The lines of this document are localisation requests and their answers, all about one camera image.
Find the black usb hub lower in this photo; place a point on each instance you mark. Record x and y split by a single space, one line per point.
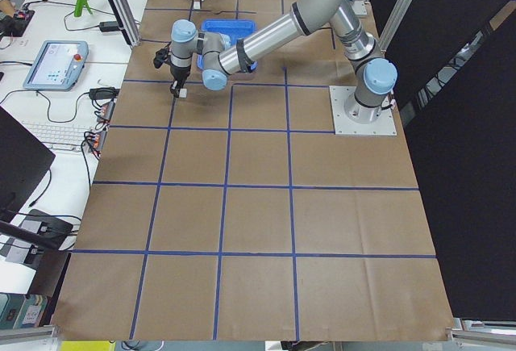
94 141

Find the black usb hub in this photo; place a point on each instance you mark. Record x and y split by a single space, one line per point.
105 112
94 141

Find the aluminium frame post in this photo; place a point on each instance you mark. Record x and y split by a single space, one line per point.
126 21

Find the blue plastic tray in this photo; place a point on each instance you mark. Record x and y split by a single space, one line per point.
230 30

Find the brown paper table cover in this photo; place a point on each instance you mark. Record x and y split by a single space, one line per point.
240 215

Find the teach pendant with screen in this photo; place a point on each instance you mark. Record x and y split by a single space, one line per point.
57 66

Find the black device with red button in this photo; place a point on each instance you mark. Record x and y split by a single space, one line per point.
15 26

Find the black monitor stand base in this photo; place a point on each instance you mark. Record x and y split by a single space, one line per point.
40 230

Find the white keyboard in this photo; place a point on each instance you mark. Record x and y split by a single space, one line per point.
58 137

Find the black adapter with cables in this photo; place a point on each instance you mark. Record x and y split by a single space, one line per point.
103 93

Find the black power adapter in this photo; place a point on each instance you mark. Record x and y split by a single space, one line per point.
108 26

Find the black usb hub upper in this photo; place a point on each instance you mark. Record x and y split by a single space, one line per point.
105 112

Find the green plastic clamp tool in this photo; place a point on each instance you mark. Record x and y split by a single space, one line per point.
81 5

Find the black monitor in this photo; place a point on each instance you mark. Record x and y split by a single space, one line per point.
24 162

